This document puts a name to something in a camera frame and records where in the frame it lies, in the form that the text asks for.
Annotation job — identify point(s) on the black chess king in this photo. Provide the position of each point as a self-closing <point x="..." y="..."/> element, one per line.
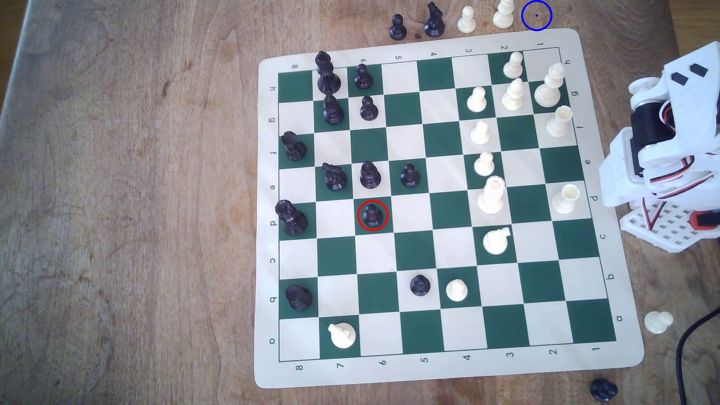
<point x="328" y="83"/>

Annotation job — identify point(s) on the black chess rook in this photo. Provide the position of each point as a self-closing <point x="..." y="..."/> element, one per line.
<point x="298" y="297"/>
<point x="295" y="149"/>

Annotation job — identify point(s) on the white chess queen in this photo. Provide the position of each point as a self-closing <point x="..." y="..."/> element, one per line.
<point x="491" y="199"/>

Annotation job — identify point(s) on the red black table clamp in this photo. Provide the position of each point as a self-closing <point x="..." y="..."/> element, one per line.
<point x="700" y="222"/>

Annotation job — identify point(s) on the black pawn centre left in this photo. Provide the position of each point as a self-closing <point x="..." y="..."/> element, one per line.
<point x="370" y="178"/>

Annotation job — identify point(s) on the white chess knight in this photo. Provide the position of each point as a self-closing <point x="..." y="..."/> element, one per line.
<point x="495" y="242"/>

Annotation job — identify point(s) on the black chess bishop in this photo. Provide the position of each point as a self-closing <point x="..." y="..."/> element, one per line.
<point x="333" y="114"/>

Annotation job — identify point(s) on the white chess pawn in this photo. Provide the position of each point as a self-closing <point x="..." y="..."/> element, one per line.
<point x="484" y="166"/>
<point x="466" y="22"/>
<point x="513" y="68"/>
<point x="457" y="290"/>
<point x="476" y="101"/>
<point x="657" y="322"/>
<point x="480" y="135"/>

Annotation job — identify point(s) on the white chess bishop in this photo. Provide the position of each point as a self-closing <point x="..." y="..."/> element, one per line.
<point x="503" y="17"/>
<point x="513" y="98"/>

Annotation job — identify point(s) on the cream white chess piece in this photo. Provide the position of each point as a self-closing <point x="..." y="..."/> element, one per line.
<point x="341" y="336"/>

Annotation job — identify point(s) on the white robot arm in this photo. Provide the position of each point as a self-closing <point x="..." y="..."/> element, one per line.
<point x="624" y="169"/>

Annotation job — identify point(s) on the black chess queen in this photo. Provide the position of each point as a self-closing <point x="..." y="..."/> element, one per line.
<point x="293" y="222"/>

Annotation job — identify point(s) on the black chess knight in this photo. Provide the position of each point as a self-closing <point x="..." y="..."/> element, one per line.
<point x="335" y="179"/>
<point x="433" y="25"/>

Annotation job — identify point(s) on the white chess rook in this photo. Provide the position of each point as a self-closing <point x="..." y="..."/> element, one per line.
<point x="565" y="201"/>
<point x="559" y="125"/>

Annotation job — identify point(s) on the white chess king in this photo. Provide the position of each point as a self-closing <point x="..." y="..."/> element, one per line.
<point x="548" y="93"/>

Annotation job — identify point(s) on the black chess pawn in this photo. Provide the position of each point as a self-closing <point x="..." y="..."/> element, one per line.
<point x="410" y="178"/>
<point x="373" y="218"/>
<point x="420" y="286"/>
<point x="397" y="29"/>
<point x="368" y="111"/>
<point x="363" y="80"/>

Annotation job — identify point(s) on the white perforated base plate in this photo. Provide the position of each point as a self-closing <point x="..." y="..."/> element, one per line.
<point x="669" y="230"/>

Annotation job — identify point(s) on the green white chess board mat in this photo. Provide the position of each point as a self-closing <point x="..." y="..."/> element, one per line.
<point x="413" y="216"/>

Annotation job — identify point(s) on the small black chess piece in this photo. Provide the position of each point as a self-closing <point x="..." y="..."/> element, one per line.
<point x="603" y="390"/>

